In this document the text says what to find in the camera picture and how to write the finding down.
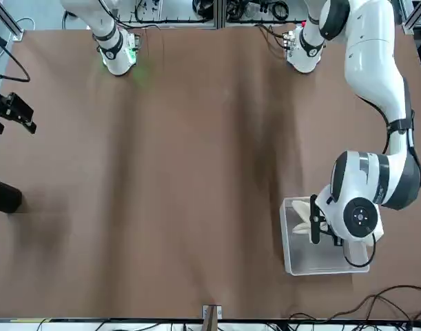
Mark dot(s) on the aluminium frame post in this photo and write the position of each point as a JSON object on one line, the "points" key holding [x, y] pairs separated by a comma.
{"points": [[212, 317]]}

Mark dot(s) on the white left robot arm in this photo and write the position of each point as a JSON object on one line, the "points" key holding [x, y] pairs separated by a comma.
{"points": [[372, 69]]}

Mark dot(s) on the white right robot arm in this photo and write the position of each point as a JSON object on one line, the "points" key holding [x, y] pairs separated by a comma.
{"points": [[113, 51]]}

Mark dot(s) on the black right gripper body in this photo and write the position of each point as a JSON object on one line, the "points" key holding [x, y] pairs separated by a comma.
{"points": [[0, 107]]}

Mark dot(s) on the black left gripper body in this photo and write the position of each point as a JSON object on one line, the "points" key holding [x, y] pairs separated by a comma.
{"points": [[314, 224]]}

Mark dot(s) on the black vase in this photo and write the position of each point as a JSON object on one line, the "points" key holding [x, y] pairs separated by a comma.
{"points": [[3, 196]]}

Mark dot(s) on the clear plastic box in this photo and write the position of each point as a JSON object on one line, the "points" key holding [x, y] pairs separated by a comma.
{"points": [[313, 262]]}

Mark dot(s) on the aluminium frame rail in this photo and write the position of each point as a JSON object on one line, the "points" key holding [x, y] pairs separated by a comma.
{"points": [[8, 19]]}

